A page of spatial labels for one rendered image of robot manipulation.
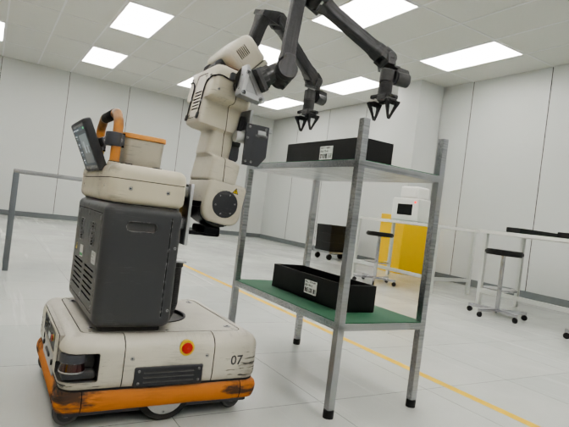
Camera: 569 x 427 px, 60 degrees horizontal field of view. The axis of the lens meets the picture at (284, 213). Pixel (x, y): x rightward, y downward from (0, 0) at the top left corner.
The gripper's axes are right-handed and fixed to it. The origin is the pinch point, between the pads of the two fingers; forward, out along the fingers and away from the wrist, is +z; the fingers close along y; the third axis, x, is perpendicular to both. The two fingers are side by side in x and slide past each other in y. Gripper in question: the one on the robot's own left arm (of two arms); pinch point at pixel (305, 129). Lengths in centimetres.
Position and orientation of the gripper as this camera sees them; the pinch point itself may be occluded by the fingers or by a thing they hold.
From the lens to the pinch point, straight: 254.0
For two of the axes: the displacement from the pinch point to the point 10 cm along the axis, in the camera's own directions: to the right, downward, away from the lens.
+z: -1.3, 9.9, -0.1
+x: -8.5, -1.1, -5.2
